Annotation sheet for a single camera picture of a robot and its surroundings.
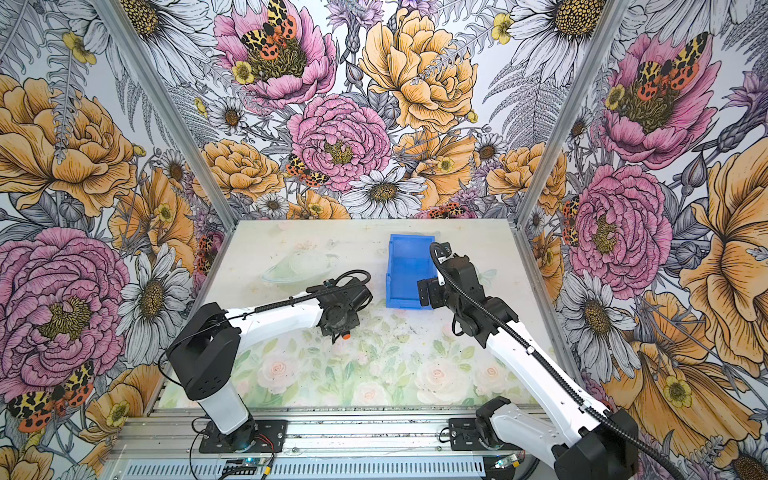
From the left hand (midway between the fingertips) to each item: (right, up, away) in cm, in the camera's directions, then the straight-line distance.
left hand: (343, 328), depth 88 cm
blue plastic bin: (+21, +19, +23) cm, 37 cm away
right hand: (+26, +13, -9) cm, 31 cm away
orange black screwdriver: (+1, -2, -2) cm, 3 cm away
